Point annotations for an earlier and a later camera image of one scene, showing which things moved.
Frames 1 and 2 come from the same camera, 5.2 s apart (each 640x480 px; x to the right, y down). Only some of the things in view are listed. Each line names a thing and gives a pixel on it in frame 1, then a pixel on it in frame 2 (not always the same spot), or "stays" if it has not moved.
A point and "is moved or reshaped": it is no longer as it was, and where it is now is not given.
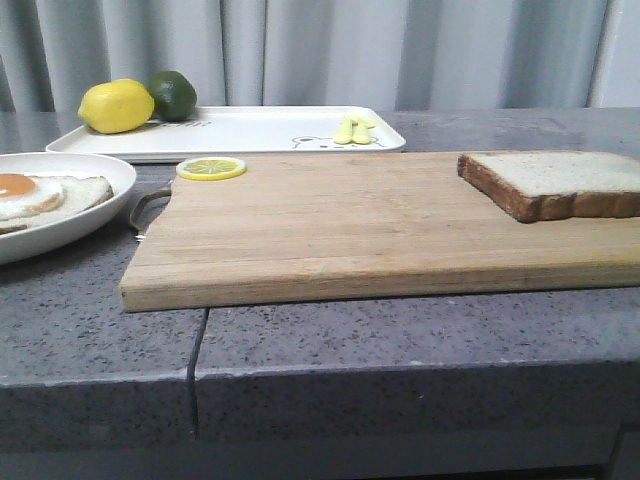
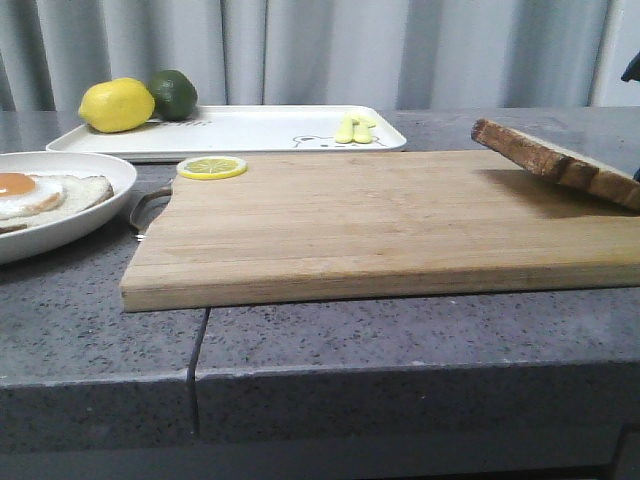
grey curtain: (386, 54) stays
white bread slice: (534, 186) is moved or reshaped
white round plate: (31, 239) stays
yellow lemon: (117, 105) stays
